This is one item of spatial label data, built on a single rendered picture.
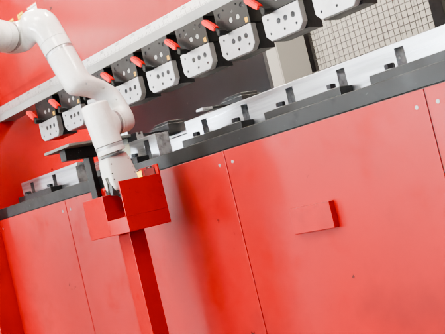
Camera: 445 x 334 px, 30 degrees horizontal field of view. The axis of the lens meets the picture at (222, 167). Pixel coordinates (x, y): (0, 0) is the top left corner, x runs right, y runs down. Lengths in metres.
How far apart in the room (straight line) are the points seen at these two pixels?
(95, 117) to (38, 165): 1.49
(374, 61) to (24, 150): 2.10
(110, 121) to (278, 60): 3.18
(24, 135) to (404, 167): 2.27
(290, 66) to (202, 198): 3.09
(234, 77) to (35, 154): 1.07
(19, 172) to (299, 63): 2.42
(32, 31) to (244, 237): 0.88
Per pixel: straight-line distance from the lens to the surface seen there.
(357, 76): 2.23
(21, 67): 3.63
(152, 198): 2.47
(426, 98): 1.96
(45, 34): 2.55
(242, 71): 3.31
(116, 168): 2.45
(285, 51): 5.58
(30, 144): 3.91
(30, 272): 3.61
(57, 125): 3.42
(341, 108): 2.12
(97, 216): 2.51
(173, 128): 3.21
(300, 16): 2.34
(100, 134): 2.44
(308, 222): 2.23
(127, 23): 2.96
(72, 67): 2.50
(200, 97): 3.52
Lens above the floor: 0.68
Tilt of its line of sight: 2 degrees up
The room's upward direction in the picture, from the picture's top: 13 degrees counter-clockwise
